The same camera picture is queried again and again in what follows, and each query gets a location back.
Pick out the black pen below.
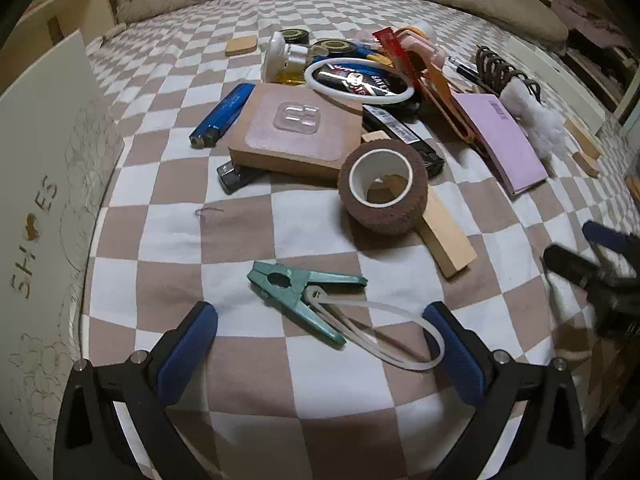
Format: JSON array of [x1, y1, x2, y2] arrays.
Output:
[[448, 56, 481, 81]]

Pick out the small pink device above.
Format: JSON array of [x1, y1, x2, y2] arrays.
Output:
[[395, 30, 446, 69]]

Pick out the checkered bedsheet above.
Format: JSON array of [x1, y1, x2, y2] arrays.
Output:
[[85, 0, 640, 480]]

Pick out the small white bottle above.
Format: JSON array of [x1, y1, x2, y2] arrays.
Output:
[[262, 31, 311, 84]]

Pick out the white roll with orange cap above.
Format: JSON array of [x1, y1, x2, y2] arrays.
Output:
[[395, 24, 436, 41]]

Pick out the green clothes peg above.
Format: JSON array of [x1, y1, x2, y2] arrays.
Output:
[[246, 261, 369, 347]]

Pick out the pink-brown board with clear hook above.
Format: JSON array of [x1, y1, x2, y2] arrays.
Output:
[[228, 83, 365, 184]]

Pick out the flat wooden bar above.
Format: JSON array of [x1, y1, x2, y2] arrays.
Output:
[[360, 130, 479, 279]]

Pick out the wooden bedside shelf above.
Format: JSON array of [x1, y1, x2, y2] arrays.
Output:
[[15, 0, 136, 51]]

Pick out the black rectangular case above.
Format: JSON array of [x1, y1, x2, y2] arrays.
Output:
[[362, 105, 446, 176]]

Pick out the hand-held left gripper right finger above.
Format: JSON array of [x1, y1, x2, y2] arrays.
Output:
[[422, 302, 586, 480]]

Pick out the blue yellow pen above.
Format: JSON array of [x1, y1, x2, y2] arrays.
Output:
[[350, 40, 386, 64]]

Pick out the small wooden square block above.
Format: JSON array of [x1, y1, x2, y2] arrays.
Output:
[[225, 35, 259, 57]]

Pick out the white fluffy scrunchie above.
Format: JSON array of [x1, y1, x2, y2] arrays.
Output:
[[500, 80, 566, 159]]

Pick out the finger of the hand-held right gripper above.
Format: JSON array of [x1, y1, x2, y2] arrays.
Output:
[[542, 243, 601, 291], [582, 220, 640, 261]]

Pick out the white silicone strap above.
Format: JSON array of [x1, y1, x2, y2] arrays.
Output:
[[305, 285, 446, 372]]

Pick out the pink clothes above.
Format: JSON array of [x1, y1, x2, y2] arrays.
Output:
[[550, 0, 631, 36]]

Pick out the white shoe box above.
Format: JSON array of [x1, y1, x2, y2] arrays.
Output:
[[0, 30, 126, 480]]

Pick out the thick white ring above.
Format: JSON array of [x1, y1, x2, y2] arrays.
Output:
[[304, 57, 417, 106]]

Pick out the pink notebook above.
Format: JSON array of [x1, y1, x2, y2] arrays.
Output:
[[452, 92, 550, 197]]

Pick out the curved wooden piece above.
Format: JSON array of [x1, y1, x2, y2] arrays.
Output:
[[575, 152, 600, 177]]

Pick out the brown bandage roll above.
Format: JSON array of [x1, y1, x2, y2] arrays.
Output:
[[337, 142, 430, 236]]

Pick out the blue lighter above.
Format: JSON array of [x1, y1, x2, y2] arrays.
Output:
[[189, 83, 256, 149]]

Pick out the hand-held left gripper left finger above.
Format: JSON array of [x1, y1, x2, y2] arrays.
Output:
[[52, 301, 219, 480]]

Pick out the wooden blocks at right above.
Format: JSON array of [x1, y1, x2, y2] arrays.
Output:
[[565, 117, 599, 159]]

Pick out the black stapler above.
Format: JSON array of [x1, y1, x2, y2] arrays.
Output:
[[216, 156, 266, 195]]

